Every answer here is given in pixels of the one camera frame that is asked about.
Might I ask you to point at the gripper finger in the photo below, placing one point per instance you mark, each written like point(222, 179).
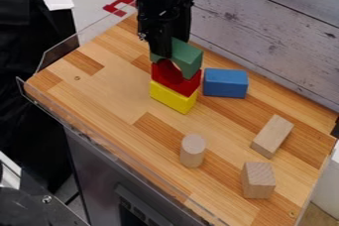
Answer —
point(161, 46)
point(183, 33)

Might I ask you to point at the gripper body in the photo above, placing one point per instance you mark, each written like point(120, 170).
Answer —
point(161, 20)

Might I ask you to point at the green arch block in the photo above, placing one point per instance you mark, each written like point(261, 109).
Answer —
point(187, 58)

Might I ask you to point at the red arch block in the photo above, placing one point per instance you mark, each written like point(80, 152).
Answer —
point(185, 84)

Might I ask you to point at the yellow block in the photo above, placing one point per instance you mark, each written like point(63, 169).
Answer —
point(170, 99)

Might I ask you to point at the blue block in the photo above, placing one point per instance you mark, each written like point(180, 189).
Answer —
point(225, 83)

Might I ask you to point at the wooden cylinder block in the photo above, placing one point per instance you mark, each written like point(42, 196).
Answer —
point(193, 150)

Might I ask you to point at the long wooden block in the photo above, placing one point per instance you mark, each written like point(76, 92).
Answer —
point(273, 135)

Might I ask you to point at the wooden cube block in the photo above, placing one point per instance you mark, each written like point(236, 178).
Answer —
point(258, 180)

